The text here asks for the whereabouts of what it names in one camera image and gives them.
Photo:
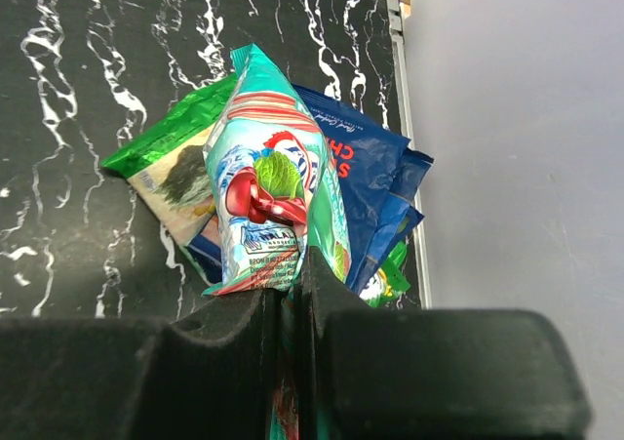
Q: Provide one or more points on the dark blue chips bag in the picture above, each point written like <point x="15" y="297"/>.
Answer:
<point x="411" y="170"/>
<point x="410" y="221"/>

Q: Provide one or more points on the green cassava chips bag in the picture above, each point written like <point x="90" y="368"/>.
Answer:
<point x="166" y="167"/>

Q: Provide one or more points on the yellow green fruit snack bag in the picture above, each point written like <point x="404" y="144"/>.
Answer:
<point x="388" y="283"/>

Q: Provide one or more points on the teal snack packet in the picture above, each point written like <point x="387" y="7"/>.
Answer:
<point x="260" y="83"/>

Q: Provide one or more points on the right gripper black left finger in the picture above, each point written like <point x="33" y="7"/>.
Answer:
<point x="207" y="376"/>

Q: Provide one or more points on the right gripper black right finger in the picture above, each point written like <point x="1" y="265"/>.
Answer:
<point x="373" y="373"/>

